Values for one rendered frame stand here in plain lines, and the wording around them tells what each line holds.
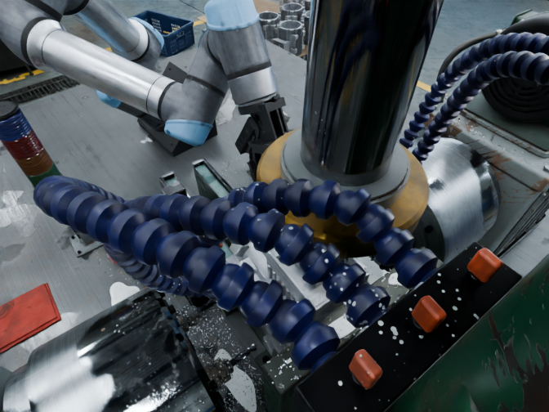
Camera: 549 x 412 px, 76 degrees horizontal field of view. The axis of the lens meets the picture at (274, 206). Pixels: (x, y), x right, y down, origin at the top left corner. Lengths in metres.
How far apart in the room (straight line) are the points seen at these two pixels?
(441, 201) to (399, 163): 0.30
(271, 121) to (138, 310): 0.33
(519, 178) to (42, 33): 0.91
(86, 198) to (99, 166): 1.11
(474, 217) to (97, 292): 0.85
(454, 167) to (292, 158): 0.41
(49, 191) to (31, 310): 0.82
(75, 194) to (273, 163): 0.22
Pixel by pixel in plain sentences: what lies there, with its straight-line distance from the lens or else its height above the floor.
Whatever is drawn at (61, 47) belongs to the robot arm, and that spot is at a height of 1.31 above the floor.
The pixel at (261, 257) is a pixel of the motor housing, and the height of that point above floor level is 1.08.
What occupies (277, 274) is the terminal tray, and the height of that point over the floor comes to 1.11.
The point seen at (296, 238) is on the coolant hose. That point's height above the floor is 1.46.
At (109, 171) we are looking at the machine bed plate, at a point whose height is 0.80.
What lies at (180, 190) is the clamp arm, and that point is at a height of 1.25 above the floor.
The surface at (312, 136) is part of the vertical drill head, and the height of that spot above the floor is 1.40.
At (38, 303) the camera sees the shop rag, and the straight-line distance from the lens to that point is 1.03.
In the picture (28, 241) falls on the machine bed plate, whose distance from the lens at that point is 1.18.
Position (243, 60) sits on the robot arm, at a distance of 0.56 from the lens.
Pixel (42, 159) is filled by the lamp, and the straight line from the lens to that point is 0.88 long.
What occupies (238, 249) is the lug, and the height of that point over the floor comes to 1.09.
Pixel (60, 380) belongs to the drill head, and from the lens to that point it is 0.50.
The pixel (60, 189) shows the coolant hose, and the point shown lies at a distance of 0.23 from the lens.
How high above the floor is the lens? 1.59
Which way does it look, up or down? 48 degrees down
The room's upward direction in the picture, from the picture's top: straight up
